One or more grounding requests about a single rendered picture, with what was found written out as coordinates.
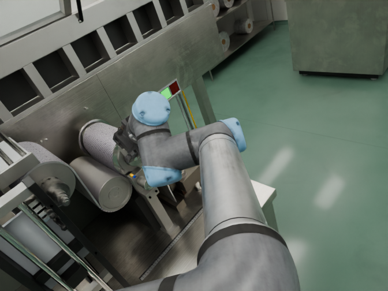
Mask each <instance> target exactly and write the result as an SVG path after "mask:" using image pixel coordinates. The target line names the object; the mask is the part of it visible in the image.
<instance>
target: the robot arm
mask: <svg viewBox="0 0 388 291"><path fill-rule="evenodd" d="M169 114H170V104H169V102H168V100H167V99H166V98H165V97H164V96H163V95H162V94H160V93H158V92H154V91H148V92H144V93H142V94H141V95H139V97H138V98H137V99H136V101H135V103H134V104H133V106H132V112H131V114H130V115H129V116H128V117H126V118H125V119H124V120H122V121H121V123H122V126H121V127H119V128H118V130H117V131H116V132H115V133H114V136H113V140H114V142H115V143H116V144H117V145H118V149H119V150H120V151H121V152H122V154H123V155H124V160H125V161H126V163H131V162H133V161H134V159H135V157H138V156H140V158H141V161H142V164H143V166H142V168H143V170H144V174H145V178H146V180H147V183H148V185H149V186H151V187H160V186H165V185H169V184H173V183H175V182H178V181H180V180H181V179H182V170H185V169H188V168H191V167H194V166H197V165H200V178H201V187H202V202H203V218H204V234H205V239H204V241H203V242H202V243H201V245H200V247H199V250H198V253H197V267H196V268H194V269H193V270H190V271H188V272H185V273H182V274H177V275H172V276H169V277H165V278H161V279H157V280H154V281H149V282H145V283H141V284H138V285H133V286H130V287H127V288H122V289H118V290H114V291H300V283H299V278H298V274H297V269H296V266H295V263H294V260H293V258H292V256H291V253H290V252H289V249H288V246H287V244H286V242H285V240H284V239H283V237H282V236H281V235H280V234H279V233H278V232H277V231H276V230H275V229H273V228H271V227H269V226H268V224H267V221H266V218H265V216H264V214H263V211H262V208H261V206H260V203H259V201H258V198H257V195H256V193H255V190H254V188H253V185H252V183H251V180H250V177H249V175H248V172H247V170H246V167H245V165H244V162H243V159H242V157H241V154H240V152H243V151H245V150H246V147H247V145H246V142H245V138H244V134H243V131H242V129H241V126H240V123H239V121H238V119H236V118H229V119H226V120H219V121H217V122H215V123H212V124H209V125H205V126H202V127H199V128H196V129H192V130H189V131H187V132H184V133H180V134H177V135H174V136H171V132H170V128H169V124H168V121H167V120H168V118H169ZM123 148H124V149H123Z"/></svg>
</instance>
